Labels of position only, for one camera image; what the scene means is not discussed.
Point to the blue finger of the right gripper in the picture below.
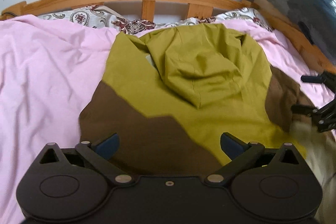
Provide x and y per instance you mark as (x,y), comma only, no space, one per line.
(312,79)
(302,109)

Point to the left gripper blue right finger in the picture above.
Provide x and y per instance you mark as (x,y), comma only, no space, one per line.
(242,155)

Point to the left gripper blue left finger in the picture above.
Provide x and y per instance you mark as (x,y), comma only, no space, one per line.
(98,155)

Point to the olive brown grey hooded jacket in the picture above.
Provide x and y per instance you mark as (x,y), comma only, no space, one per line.
(170,95)

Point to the floral patterned pillow right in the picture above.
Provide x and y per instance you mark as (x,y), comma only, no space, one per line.
(245,13)

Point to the floral patterned pillow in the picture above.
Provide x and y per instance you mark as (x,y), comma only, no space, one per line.
(245,13)
(100,17)

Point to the pink bed sheet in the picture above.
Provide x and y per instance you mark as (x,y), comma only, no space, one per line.
(49,71)

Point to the floral patterned pillow left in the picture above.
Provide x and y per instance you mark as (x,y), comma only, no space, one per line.
(100,17)

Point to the wooden bed frame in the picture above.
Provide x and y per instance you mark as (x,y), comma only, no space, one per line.
(201,9)

